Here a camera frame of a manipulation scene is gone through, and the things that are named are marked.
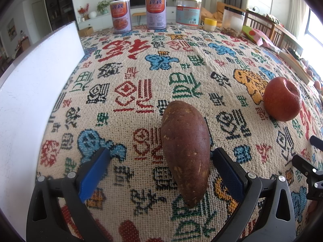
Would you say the glass jar with gold lid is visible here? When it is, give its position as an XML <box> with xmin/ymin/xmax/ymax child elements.
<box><xmin>175</xmin><ymin>0</ymin><xmax>203</xmax><ymax>27</ymax></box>

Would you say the white television cabinet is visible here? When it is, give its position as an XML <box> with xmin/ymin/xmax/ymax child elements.
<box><xmin>77</xmin><ymin>4</ymin><xmax>177</xmax><ymax>32</ymax></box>

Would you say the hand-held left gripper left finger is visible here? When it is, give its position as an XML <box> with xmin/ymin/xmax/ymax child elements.
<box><xmin>26</xmin><ymin>146</ymin><xmax>111</xmax><ymax>242</ymax></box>

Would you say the wooden dining table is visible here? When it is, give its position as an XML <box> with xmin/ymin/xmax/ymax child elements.
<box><xmin>252</xmin><ymin>9</ymin><xmax>304</xmax><ymax>53</ymax></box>

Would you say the white board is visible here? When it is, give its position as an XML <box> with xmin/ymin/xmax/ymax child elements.
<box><xmin>0</xmin><ymin>21</ymin><xmax>86</xmax><ymax>241</ymax></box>

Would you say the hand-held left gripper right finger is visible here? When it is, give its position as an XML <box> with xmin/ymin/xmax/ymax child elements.
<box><xmin>211</xmin><ymin>147</ymin><xmax>296</xmax><ymax>242</ymax></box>

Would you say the printed orange label can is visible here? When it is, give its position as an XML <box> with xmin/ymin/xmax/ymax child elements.
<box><xmin>145</xmin><ymin>0</ymin><xmax>167</xmax><ymax>30</ymax></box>
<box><xmin>110</xmin><ymin>0</ymin><xmax>132</xmax><ymax>34</ymax></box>

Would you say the dark display cabinet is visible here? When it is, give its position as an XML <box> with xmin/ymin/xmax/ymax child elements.
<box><xmin>43</xmin><ymin>0</ymin><xmax>74</xmax><ymax>31</ymax></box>

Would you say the orange lounge chair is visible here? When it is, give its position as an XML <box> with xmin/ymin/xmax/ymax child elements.
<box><xmin>202</xmin><ymin>1</ymin><xmax>225</xmax><ymax>27</ymax></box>

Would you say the printed woven tablecloth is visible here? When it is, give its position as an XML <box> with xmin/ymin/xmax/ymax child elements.
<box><xmin>36</xmin><ymin>24</ymin><xmax>323</xmax><ymax>242</ymax></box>

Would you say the pile of nuts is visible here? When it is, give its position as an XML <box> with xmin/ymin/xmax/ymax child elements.
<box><xmin>221</xmin><ymin>26</ymin><xmax>243</xmax><ymax>37</ymax></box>

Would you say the red apple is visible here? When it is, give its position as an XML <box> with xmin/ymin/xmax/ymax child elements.
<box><xmin>263</xmin><ymin>77</ymin><xmax>302</xmax><ymax>122</ymax></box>

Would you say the small jar with yellow lid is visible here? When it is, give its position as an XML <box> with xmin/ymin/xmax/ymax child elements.
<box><xmin>204</xmin><ymin>18</ymin><xmax>218</xmax><ymax>32</ymax></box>

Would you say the wooden dining chair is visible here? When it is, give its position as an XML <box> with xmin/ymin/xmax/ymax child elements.
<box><xmin>243</xmin><ymin>10</ymin><xmax>276</xmax><ymax>41</ymax></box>

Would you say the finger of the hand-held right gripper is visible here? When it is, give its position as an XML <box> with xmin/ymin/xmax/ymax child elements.
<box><xmin>310</xmin><ymin>135</ymin><xmax>323</xmax><ymax>148</ymax></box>
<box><xmin>292</xmin><ymin>154</ymin><xmax>320</xmax><ymax>180</ymax></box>

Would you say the green plant in teal pot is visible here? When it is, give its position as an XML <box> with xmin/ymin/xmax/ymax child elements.
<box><xmin>97</xmin><ymin>0</ymin><xmax>110</xmax><ymax>15</ymax></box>

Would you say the red flower arrangement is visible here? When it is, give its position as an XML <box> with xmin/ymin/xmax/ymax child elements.
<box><xmin>77</xmin><ymin>4</ymin><xmax>90</xmax><ymax>21</ymax></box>

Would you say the framed wall picture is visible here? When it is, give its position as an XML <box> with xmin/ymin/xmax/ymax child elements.
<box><xmin>6</xmin><ymin>18</ymin><xmax>16</xmax><ymax>41</ymax></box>

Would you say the pink printed snack bag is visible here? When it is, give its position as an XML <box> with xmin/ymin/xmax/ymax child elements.
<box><xmin>242</xmin><ymin>25</ymin><xmax>272</xmax><ymax>47</ymax></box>

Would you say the brown sweet potato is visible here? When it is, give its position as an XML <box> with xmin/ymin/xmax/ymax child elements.
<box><xmin>161</xmin><ymin>100</ymin><xmax>211</xmax><ymax>209</ymax></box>

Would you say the cardboard box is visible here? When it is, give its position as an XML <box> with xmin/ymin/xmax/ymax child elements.
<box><xmin>78</xmin><ymin>26</ymin><xmax>94</xmax><ymax>37</ymax></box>

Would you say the clear jar with black lid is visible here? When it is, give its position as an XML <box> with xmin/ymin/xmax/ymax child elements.
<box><xmin>221</xmin><ymin>6</ymin><xmax>246</xmax><ymax>31</ymax></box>

